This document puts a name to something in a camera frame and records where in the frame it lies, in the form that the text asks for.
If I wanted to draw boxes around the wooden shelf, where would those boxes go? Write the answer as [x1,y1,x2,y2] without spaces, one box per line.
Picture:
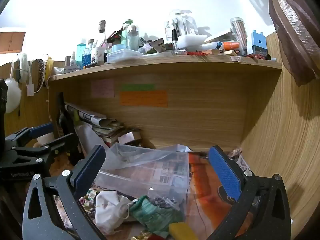
[47,54,283,153]

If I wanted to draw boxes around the green face mask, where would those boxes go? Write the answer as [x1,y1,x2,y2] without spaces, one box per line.
[129,195,185,238]

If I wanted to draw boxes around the white fluffy puff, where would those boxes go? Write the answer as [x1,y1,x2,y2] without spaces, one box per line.
[4,78,22,114]

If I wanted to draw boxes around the orange sticky note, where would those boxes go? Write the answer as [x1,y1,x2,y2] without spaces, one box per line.
[120,91,167,107]

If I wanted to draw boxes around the tall teal liquid bottle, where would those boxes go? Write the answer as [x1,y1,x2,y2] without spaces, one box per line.
[77,43,87,67]

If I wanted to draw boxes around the brown sheer curtain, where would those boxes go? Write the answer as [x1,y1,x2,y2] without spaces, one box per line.
[269,0,320,87]

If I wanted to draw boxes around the white flat box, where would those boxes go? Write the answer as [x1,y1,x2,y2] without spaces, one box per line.
[64,65,83,74]

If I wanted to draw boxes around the yellow sponge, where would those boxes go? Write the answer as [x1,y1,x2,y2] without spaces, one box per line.
[169,222,198,240]

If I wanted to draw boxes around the white fluffy headband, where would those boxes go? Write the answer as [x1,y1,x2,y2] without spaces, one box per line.
[17,53,30,83]

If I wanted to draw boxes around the clear packaged brush set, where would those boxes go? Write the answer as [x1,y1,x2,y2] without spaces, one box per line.
[164,9,199,42]

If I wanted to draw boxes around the small black-cap glass bottle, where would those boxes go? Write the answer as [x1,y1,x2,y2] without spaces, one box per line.
[171,29,179,55]

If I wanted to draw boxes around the mint green pump bottle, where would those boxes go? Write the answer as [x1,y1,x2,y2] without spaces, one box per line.
[121,19,133,46]

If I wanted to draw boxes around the clear round-cap bottle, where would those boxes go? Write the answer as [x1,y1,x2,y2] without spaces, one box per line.
[127,25,140,52]

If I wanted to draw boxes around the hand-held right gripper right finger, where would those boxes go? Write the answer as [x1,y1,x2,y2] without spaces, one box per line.
[206,145,292,240]

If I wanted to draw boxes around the white foam tray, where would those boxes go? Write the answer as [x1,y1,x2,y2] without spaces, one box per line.
[178,34,208,52]

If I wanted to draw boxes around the blue block-shaped item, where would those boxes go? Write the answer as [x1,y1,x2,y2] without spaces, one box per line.
[251,29,267,55]

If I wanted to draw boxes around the stack of rolled newspapers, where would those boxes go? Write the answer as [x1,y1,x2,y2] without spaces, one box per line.
[64,102,125,140]

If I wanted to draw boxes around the pink sticky note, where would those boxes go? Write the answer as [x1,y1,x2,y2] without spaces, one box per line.
[91,79,115,98]

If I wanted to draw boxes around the clear plastic container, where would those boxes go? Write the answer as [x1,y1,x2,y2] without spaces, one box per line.
[94,144,190,200]

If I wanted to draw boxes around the beaded headband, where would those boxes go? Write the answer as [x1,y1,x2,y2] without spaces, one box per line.
[35,59,47,93]

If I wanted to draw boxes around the clear plastic bag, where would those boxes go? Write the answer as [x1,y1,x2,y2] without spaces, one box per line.
[147,187,187,212]

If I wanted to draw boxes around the clear jar of sticks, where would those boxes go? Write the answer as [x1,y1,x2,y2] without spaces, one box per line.
[230,17,248,55]

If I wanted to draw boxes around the white face mask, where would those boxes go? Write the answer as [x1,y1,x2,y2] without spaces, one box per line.
[95,191,131,234]

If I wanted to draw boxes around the patterned glass bottle blue beads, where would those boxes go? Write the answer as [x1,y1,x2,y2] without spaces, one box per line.
[82,39,95,68]

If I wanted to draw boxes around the clear bottle illustrated label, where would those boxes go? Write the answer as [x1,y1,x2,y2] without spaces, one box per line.
[91,20,108,65]

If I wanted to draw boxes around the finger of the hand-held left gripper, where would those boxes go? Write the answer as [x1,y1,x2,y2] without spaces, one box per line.
[10,133,79,166]
[4,122,55,146]

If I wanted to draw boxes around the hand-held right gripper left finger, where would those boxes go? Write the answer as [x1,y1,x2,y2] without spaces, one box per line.
[22,144,108,240]

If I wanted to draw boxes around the green sticky note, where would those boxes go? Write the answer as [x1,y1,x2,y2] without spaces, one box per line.
[122,84,155,91]

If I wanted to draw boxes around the yellow hanging cloth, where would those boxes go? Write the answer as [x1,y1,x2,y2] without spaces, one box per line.
[44,56,54,82]

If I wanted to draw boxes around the floral patterned cloth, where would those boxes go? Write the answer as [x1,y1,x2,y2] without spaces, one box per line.
[80,187,101,212]

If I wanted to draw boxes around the clear lidded plastic box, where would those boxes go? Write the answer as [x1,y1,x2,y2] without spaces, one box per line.
[107,49,145,63]

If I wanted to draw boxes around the white card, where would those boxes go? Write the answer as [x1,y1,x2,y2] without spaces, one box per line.
[117,131,137,144]

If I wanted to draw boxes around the stack of small books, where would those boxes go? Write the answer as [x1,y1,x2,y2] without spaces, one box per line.
[100,127,143,145]

